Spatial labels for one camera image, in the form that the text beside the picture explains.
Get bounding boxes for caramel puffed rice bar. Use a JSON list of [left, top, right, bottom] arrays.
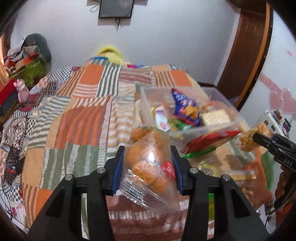
[[236, 123, 272, 152]]

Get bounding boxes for pale cracker block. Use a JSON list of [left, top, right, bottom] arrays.
[[201, 109, 231, 126]]

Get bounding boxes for red-topped fried snack bag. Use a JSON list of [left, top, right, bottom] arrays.
[[184, 130, 242, 159]]

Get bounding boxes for clear bag orange cookies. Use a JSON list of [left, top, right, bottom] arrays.
[[120, 126, 181, 221]]

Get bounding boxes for white sticker cabinet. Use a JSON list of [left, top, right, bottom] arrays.
[[240, 11, 295, 142]]

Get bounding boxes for blue chips packet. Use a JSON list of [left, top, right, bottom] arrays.
[[171, 88, 201, 127]]

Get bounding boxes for clear plastic storage bin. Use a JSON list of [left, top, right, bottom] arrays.
[[140, 86, 243, 144]]

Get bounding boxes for green snack packet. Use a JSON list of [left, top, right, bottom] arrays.
[[169, 118, 194, 132]]

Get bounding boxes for brown wooden wardrobe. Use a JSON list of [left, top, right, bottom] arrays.
[[217, 1, 273, 110]]

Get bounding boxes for patchwork orange green blanket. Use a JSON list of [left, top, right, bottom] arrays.
[[0, 59, 275, 241]]

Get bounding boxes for yellow foil snack packet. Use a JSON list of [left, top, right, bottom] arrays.
[[152, 104, 171, 132]]

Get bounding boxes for pink plush toy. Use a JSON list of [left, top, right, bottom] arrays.
[[14, 79, 29, 104]]

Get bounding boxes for green box clutter pile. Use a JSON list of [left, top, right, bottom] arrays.
[[4, 33, 52, 89]]

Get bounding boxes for small wall monitor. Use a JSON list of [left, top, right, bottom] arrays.
[[98, 0, 134, 19]]

